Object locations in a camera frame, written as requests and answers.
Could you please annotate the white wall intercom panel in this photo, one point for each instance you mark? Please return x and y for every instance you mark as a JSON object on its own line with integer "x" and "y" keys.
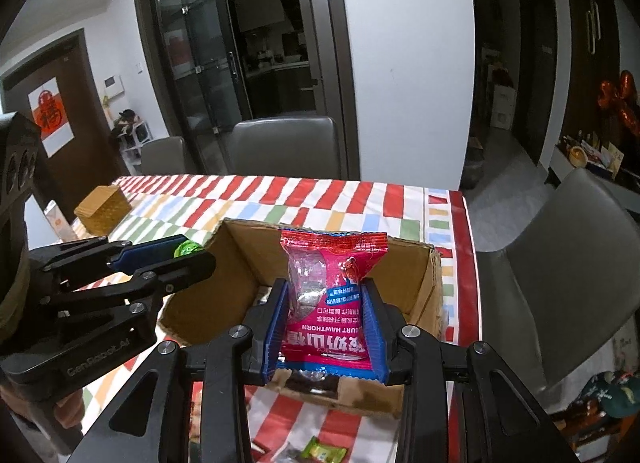
{"x": 112, "y": 85}

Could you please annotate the person's left hand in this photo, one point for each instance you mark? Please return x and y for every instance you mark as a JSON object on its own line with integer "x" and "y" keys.
{"x": 67, "y": 413}

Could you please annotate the green candy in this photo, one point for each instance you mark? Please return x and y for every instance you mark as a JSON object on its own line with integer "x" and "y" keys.
{"x": 189, "y": 248}

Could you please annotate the cluttered dark sideboard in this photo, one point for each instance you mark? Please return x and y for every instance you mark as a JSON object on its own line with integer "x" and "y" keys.
{"x": 595, "y": 163}

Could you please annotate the brown cardboard box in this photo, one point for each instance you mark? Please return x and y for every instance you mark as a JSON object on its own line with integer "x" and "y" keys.
{"x": 235, "y": 283}

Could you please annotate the white paper carton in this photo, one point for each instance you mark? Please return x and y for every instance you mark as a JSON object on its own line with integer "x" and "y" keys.
{"x": 57, "y": 223}

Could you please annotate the dark interior door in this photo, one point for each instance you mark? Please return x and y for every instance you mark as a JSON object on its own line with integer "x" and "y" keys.
{"x": 537, "y": 68}

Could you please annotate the red snack packet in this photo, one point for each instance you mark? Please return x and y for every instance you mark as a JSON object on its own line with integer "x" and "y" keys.
{"x": 325, "y": 268}

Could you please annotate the dark brown wardrobe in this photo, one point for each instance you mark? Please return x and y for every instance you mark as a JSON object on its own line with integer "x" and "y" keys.
{"x": 580, "y": 83}

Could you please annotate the grey dining chair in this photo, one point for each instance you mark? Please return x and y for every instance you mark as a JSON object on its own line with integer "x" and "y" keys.
{"x": 282, "y": 143}
{"x": 550, "y": 268}
{"x": 162, "y": 155}

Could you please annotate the woven tan box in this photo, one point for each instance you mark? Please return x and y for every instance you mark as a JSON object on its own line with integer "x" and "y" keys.
{"x": 102, "y": 210}

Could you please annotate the orange foil balloons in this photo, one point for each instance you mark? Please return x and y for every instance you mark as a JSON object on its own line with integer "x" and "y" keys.
{"x": 622, "y": 103}

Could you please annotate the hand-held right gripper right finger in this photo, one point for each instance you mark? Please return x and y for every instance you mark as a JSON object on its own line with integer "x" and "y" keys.
{"x": 374, "y": 338}

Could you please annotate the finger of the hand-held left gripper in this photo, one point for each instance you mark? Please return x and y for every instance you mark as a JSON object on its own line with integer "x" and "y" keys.
{"x": 185, "y": 270}
{"x": 145, "y": 253}

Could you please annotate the white shelf rack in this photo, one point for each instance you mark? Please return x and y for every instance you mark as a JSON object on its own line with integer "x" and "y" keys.
{"x": 132, "y": 143}

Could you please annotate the white carton box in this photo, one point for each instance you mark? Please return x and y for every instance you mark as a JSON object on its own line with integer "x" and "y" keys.
{"x": 502, "y": 108}

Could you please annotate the red and white door poster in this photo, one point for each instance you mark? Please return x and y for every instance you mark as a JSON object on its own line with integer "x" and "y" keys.
{"x": 50, "y": 115}

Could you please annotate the green cap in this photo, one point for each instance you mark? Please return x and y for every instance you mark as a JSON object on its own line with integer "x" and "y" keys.
{"x": 610, "y": 393}

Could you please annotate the brown entrance door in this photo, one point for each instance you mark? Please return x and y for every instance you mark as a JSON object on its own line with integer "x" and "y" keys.
{"x": 85, "y": 143}

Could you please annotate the dark framed glass sliding door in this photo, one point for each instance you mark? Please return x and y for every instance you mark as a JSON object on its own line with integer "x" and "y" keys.
{"x": 200, "y": 68}

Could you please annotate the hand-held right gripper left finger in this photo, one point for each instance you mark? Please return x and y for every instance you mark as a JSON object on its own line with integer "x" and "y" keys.
{"x": 276, "y": 338}

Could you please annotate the green snack packet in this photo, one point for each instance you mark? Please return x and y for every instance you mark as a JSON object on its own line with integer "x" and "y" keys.
{"x": 325, "y": 452}

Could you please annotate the striped colourful tablecloth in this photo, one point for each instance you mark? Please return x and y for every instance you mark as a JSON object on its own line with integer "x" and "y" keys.
{"x": 350, "y": 203}

